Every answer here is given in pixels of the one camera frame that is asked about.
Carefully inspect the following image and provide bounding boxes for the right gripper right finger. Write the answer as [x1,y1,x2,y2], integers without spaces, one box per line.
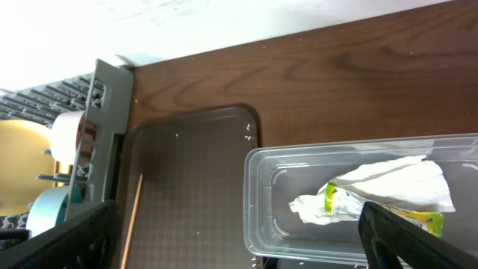
[358,202,477,269]

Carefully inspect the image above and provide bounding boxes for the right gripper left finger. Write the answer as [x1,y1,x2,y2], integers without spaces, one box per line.
[1,200,122,268]

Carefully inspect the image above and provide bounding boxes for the light blue bowl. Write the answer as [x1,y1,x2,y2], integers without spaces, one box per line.
[26,185,69,238]

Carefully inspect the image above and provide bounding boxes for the wrapper and napkin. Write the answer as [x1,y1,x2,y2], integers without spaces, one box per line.
[289,155,456,238]

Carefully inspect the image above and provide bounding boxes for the white pink bowl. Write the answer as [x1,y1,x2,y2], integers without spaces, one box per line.
[49,111,96,167]

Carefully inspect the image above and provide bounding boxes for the yellow plate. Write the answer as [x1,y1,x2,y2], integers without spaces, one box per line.
[1,120,55,216]

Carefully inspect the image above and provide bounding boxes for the wooden chopstick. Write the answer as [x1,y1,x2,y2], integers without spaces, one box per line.
[120,173,143,269]
[53,161,59,188]

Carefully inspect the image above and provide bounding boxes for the black waste tray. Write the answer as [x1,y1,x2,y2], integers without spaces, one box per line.
[262,258,368,269]

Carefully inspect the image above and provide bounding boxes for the grey dishwasher rack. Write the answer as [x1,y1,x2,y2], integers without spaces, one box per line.
[1,60,134,221]

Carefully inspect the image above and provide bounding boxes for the clear plastic bin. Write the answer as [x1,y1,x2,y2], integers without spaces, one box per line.
[243,134,477,265]

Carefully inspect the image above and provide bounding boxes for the dark brown serving tray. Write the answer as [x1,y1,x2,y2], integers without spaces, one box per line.
[113,105,258,269]

